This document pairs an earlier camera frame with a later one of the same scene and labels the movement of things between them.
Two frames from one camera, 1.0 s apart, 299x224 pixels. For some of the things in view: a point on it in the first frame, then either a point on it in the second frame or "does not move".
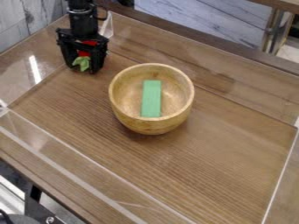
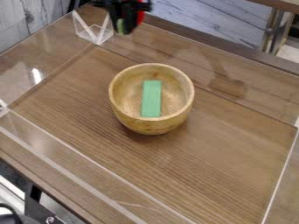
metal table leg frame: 278,29 does not move
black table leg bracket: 37,210 does not move
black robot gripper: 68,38 → 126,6
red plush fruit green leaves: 85,56 → 140,20
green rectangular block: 152,108 does not move
